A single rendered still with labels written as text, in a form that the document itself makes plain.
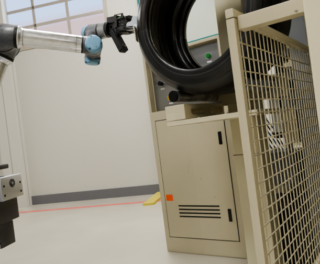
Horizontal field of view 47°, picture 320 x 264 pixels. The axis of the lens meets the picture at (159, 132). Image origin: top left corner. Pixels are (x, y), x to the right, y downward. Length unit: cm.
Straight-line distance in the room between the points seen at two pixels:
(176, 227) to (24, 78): 360
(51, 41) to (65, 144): 349
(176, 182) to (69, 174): 295
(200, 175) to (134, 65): 278
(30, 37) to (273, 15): 114
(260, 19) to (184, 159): 157
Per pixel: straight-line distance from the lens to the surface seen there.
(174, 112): 143
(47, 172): 525
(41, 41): 167
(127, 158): 476
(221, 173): 215
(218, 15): 179
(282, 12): 77
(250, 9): 130
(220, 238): 226
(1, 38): 170
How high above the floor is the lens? 77
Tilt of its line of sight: level
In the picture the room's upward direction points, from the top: 7 degrees counter-clockwise
